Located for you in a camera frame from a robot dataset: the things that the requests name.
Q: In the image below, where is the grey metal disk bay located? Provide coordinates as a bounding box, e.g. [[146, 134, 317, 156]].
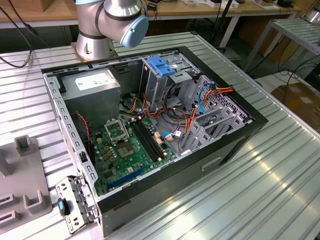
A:
[[178, 106, 247, 156]]

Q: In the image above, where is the black RAM slot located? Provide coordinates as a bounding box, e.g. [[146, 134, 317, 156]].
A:
[[136, 117, 166, 159], [129, 119, 161, 162]]

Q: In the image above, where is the grey metal drive cage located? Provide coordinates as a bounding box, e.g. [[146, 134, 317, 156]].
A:
[[139, 51, 202, 112]]

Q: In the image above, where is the CPU socket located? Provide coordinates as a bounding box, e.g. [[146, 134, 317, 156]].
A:
[[116, 141, 137, 160]]

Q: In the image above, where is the metal socket cover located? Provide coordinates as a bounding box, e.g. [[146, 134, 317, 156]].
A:
[[103, 118, 131, 145]]

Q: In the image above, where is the blue plastic cage latch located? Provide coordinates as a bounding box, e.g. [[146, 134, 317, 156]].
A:
[[147, 56, 179, 78]]

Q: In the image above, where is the green motherboard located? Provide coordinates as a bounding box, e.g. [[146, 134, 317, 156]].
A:
[[90, 115, 177, 198]]

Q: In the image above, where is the grey power supply unit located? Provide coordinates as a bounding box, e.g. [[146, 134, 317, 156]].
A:
[[59, 67, 122, 130]]

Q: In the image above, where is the blue expansion slot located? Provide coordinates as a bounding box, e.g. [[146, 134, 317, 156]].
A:
[[106, 163, 147, 190]]

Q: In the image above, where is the black open PC case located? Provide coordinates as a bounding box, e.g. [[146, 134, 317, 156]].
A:
[[40, 45, 270, 238]]

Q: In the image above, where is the black case fan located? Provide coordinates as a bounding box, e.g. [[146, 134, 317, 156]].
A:
[[74, 111, 96, 166]]

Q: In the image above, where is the wooden desk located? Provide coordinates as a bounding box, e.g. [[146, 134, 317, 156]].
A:
[[0, 0, 302, 50]]

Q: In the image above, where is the large brown cardboard box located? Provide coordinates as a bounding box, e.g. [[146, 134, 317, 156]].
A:
[[270, 83, 320, 127]]

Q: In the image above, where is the grey parts rack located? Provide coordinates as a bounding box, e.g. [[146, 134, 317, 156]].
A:
[[0, 134, 54, 232]]

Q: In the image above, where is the metal slat side table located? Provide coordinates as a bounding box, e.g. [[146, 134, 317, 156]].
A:
[[242, 17, 320, 74]]

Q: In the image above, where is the small brown cardboard box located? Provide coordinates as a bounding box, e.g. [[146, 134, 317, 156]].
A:
[[36, 0, 55, 13]]

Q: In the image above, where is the silver robot foot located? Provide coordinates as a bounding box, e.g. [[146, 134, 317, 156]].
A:
[[303, 7, 320, 24]]

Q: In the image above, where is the orange wire bundle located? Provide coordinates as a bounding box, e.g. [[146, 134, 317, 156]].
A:
[[141, 91, 192, 123]]

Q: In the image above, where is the yellow black wire bundle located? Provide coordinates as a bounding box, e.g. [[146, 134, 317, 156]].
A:
[[119, 92, 141, 114]]

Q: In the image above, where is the blue flat data wire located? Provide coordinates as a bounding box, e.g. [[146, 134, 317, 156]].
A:
[[161, 80, 216, 141]]

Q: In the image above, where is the orange red disk power wire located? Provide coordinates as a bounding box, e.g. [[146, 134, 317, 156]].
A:
[[186, 84, 235, 137]]

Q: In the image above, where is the red black fan wire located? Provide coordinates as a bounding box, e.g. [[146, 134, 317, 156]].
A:
[[75, 112, 92, 154]]

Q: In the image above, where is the hinged metal slot bracket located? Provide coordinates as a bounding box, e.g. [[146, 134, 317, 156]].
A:
[[54, 174, 99, 235]]

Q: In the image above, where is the black blue bracket tab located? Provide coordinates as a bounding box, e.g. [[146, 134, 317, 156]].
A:
[[56, 198, 71, 216]]

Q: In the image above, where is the black cable with metal connector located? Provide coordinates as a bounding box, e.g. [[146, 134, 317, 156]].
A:
[[0, 4, 38, 69]]

